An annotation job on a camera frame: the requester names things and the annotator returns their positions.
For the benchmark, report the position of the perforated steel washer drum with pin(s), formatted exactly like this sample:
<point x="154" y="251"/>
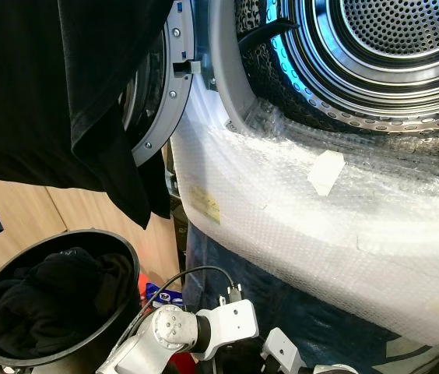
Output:
<point x="406" y="31"/>

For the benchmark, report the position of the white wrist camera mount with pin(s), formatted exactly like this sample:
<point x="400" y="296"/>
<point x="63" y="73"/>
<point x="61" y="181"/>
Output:
<point x="280" y="351"/>
<point x="231" y="321"/>

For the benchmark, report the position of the clear bubble wrap sheet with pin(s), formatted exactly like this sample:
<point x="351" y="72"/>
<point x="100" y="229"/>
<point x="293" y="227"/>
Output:
<point x="321" y="234"/>

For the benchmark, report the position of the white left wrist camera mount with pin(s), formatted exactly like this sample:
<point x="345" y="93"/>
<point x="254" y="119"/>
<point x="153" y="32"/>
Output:
<point x="231" y="321"/>

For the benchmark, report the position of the white tape piece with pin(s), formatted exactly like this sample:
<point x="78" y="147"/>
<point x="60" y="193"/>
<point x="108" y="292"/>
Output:
<point x="326" y="173"/>

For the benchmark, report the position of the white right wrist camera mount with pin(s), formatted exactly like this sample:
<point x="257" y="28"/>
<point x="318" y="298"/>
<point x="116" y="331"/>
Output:
<point x="280" y="351"/>

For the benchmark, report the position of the blue printed packet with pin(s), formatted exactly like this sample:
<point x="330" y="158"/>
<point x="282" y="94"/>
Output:
<point x="165" y="296"/>

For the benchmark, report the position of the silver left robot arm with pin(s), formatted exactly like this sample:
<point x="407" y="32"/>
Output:
<point x="165" y="327"/>

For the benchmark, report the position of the blue cloth cover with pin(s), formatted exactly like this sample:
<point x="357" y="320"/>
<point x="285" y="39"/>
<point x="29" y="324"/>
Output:
<point x="321" y="319"/>

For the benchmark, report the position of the red plastic container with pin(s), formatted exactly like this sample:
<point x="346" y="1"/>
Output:
<point x="143" y="288"/>

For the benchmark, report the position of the grey washer door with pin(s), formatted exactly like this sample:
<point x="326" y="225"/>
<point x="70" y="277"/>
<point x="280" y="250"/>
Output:
<point x="174" y="93"/>

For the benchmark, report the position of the black clothes pile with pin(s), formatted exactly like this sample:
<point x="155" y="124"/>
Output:
<point x="48" y="304"/>

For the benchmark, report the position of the grey washer door gasket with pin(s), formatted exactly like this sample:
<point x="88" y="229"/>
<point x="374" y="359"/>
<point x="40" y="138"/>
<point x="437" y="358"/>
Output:
<point x="223" y="62"/>

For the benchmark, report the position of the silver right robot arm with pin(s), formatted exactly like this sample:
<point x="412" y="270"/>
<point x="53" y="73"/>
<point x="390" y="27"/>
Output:
<point x="336" y="370"/>

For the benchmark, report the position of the black round bucket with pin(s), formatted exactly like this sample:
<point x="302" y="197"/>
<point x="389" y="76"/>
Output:
<point x="17" y="249"/>

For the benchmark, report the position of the black drum paddle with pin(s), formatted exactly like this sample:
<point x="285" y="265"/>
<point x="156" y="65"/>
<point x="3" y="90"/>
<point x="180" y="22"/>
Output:
<point x="262" y="37"/>

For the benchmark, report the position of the black hanging garment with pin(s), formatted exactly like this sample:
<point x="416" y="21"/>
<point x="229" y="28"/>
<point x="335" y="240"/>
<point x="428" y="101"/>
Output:
<point x="40" y="78"/>

